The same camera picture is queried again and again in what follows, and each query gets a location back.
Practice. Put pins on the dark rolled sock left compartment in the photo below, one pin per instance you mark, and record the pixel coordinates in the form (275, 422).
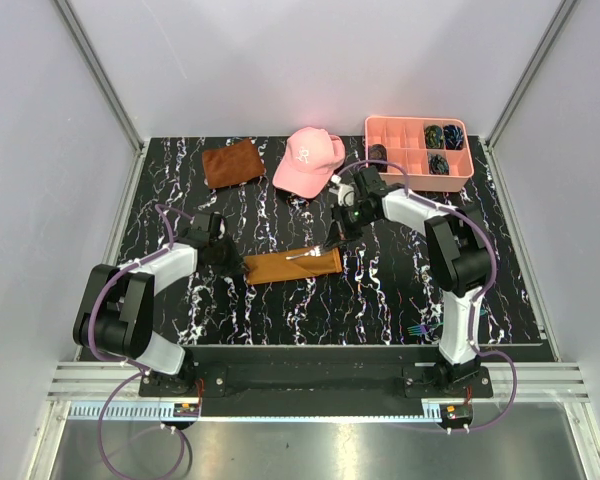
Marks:
(377, 152)

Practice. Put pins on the silver fork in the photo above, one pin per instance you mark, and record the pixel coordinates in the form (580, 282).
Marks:
(315, 251)

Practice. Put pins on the pink baseball cap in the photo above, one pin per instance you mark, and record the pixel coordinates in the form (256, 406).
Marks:
(311, 157)

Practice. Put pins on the pink divided organizer tray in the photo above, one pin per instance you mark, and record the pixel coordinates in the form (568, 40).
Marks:
(403, 138)

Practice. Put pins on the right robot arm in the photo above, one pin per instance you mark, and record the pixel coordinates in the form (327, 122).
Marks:
(462, 260)

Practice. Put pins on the orange cloth napkin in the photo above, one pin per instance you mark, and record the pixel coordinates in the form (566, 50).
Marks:
(290, 265)

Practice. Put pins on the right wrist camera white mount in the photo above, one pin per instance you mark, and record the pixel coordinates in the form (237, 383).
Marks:
(345, 193)

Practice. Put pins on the green patterned rolled sock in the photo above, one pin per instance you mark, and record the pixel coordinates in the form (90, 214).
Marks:
(434, 137)

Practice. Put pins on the blue patterned rolled sock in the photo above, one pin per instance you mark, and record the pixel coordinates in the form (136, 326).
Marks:
(454, 137)

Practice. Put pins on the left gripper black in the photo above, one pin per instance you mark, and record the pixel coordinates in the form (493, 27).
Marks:
(236, 263)

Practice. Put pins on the brown folded cloth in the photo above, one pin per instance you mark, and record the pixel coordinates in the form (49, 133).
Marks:
(232, 165)

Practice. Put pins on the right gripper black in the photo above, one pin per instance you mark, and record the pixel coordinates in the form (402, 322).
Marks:
(340, 234)

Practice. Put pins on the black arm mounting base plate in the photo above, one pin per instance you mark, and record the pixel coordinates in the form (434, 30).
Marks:
(316, 382)

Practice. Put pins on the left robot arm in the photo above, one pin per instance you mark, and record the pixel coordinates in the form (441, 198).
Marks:
(115, 320)

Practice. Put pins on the iridescent rainbow fork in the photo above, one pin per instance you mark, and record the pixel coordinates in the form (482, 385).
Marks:
(423, 329)

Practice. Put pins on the teal patterned rolled sock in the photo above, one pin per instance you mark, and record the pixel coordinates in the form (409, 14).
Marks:
(438, 164)

